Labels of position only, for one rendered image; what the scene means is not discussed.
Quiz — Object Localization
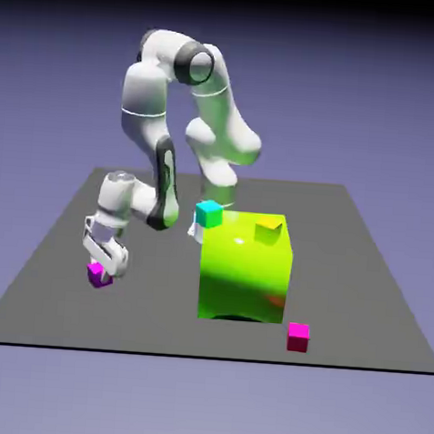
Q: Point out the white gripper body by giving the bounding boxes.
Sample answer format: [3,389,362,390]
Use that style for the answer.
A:
[80,233,131,279]

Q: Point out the small purple cube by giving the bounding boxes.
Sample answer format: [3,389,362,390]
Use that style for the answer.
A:
[86,261,116,290]

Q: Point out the small cyan cube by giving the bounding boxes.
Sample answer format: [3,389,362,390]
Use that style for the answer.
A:
[194,198,226,230]

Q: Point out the small yellow cube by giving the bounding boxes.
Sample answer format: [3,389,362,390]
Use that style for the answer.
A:
[253,215,285,247]

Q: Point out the small pink cube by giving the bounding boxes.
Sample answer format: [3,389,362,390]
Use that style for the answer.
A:
[286,321,311,354]

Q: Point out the large green box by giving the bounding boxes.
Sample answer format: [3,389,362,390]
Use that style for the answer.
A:
[196,208,298,326]

